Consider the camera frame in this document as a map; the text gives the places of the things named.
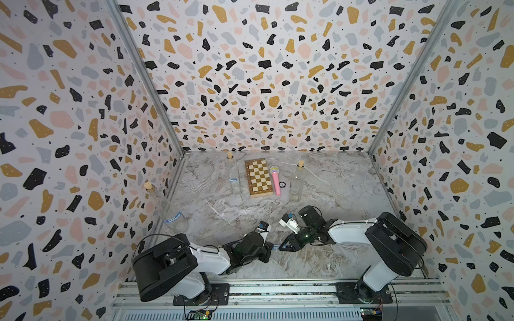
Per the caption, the glass bottle blue label back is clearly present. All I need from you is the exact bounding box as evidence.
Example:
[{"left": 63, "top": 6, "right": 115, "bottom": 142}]
[{"left": 227, "top": 152, "right": 241, "bottom": 194}]

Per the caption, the metal corner post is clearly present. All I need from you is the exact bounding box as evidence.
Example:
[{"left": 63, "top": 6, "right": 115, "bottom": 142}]
[
  {"left": 368, "top": 0, "right": 459, "bottom": 156},
  {"left": 106, "top": 0, "right": 185, "bottom": 159}
]

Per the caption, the left metal corner post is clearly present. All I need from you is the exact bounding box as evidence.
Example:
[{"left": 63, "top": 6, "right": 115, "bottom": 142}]
[{"left": 106, "top": 0, "right": 185, "bottom": 159}]

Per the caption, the glass bottle blue label left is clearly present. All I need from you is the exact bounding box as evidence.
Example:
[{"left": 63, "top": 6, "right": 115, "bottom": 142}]
[{"left": 144, "top": 182, "right": 189, "bottom": 234}]

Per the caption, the glass bottle blue label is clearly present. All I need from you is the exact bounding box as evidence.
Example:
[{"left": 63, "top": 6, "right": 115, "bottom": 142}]
[
  {"left": 227, "top": 152, "right": 241, "bottom": 194},
  {"left": 144, "top": 182, "right": 189, "bottom": 234}
]

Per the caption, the right metal corner post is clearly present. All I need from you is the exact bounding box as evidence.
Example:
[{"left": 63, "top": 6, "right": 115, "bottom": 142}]
[{"left": 368, "top": 0, "right": 459, "bottom": 156}]

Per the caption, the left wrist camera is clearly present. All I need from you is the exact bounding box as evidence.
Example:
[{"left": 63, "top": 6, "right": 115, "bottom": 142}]
[{"left": 254, "top": 221, "right": 271, "bottom": 242}]

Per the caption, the clear glass bottle with cork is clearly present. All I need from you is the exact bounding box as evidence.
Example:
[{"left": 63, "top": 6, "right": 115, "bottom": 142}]
[{"left": 289, "top": 160, "right": 305, "bottom": 202}]

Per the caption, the pink toy microphone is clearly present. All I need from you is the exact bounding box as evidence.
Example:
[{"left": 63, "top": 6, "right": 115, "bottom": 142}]
[{"left": 270, "top": 166, "right": 281, "bottom": 196}]

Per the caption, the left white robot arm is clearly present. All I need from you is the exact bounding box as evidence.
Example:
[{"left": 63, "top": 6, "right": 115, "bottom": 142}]
[{"left": 132, "top": 227, "right": 274, "bottom": 304}]

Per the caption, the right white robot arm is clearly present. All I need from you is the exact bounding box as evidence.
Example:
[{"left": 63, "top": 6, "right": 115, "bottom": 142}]
[{"left": 278, "top": 205, "right": 428, "bottom": 304}]

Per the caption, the wooden chessboard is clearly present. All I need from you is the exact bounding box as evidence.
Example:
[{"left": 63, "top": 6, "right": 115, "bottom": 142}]
[{"left": 244, "top": 159, "right": 274, "bottom": 199}]

